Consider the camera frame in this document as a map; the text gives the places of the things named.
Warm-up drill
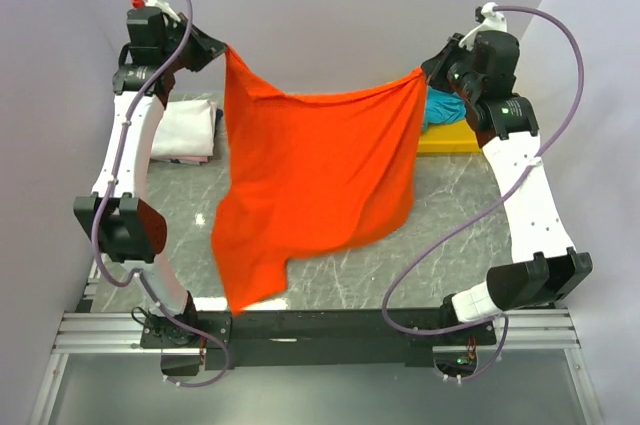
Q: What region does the folded dark blue t-shirt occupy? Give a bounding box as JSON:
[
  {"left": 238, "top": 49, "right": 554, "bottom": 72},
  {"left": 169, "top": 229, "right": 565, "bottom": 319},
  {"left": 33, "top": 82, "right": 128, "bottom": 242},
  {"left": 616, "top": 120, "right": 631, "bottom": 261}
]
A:
[{"left": 214, "top": 108, "right": 224, "bottom": 136}]

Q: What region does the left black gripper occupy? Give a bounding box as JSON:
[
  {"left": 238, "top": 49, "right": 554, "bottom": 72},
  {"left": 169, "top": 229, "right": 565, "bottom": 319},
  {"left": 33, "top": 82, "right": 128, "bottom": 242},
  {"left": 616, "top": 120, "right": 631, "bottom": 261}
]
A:
[{"left": 159, "top": 12, "right": 227, "bottom": 72}]

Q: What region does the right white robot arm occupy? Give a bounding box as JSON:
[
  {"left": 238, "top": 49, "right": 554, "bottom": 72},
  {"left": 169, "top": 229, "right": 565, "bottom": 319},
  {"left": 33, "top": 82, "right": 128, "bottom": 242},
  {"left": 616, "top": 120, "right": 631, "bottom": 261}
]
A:
[{"left": 422, "top": 30, "right": 593, "bottom": 344}]

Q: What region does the black base beam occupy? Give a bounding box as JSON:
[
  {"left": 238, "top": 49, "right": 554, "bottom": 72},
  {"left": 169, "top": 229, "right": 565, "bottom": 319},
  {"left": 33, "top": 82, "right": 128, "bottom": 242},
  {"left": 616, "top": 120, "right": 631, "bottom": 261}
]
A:
[{"left": 140, "top": 308, "right": 497, "bottom": 367}]

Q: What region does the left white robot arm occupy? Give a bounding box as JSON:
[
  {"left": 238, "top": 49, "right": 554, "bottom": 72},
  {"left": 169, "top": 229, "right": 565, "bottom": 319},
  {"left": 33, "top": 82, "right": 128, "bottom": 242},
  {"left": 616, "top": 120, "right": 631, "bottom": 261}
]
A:
[{"left": 73, "top": 4, "right": 227, "bottom": 347}]

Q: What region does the yellow plastic tray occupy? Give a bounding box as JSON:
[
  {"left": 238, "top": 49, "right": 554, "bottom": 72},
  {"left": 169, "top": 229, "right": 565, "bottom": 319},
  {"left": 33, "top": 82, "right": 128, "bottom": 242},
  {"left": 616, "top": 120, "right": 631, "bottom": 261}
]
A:
[{"left": 418, "top": 118, "right": 480, "bottom": 154}]

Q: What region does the aluminium frame rail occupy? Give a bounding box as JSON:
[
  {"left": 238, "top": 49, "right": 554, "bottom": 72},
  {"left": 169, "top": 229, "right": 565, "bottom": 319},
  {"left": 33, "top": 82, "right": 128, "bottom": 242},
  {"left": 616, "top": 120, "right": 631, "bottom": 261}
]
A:
[{"left": 52, "top": 309, "right": 581, "bottom": 354}]

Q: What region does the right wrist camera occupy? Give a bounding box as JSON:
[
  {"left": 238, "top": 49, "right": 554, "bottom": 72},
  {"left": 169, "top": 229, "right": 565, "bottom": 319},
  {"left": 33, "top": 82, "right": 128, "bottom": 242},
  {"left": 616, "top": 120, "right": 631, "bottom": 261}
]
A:
[{"left": 475, "top": 2, "right": 508, "bottom": 32}]

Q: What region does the folded white t-shirt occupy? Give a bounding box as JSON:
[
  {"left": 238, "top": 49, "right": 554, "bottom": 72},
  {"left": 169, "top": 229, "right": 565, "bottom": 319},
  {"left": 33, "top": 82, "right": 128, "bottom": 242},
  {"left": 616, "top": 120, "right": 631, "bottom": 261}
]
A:
[{"left": 151, "top": 99, "right": 213, "bottom": 160}]

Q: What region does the orange t-shirt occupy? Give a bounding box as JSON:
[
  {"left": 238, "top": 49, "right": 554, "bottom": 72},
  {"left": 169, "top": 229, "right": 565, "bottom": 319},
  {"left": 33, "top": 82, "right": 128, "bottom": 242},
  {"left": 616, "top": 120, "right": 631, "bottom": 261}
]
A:
[{"left": 211, "top": 50, "right": 427, "bottom": 314}]

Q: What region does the teal t-shirt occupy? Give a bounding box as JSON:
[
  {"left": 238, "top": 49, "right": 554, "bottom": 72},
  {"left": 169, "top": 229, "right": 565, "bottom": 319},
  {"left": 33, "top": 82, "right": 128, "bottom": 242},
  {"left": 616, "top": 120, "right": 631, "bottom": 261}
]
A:
[{"left": 422, "top": 87, "right": 466, "bottom": 132}]

